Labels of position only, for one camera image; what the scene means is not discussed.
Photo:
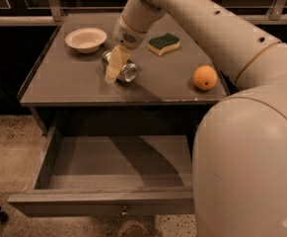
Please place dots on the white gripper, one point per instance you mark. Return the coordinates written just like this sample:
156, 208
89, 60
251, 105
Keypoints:
127, 34

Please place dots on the green crushed soda can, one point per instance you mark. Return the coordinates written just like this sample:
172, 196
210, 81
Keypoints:
126, 75

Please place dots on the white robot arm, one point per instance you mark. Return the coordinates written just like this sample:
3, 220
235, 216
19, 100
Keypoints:
239, 161

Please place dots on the grey cabinet with top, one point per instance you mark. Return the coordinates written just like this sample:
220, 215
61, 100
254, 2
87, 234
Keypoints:
67, 78

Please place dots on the open grey top drawer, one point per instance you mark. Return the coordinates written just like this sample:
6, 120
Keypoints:
97, 175

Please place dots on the metal drawer knob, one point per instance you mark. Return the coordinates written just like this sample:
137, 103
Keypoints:
124, 211

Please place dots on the white paper bowl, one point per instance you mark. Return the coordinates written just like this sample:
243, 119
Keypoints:
86, 40

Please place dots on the green yellow sponge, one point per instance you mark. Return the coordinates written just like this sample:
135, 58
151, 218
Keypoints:
163, 44

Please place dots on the orange fruit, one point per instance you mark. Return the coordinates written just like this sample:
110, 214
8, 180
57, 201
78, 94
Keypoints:
204, 77

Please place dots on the black caster wheel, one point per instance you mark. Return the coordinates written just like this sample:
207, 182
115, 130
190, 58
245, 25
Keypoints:
3, 216

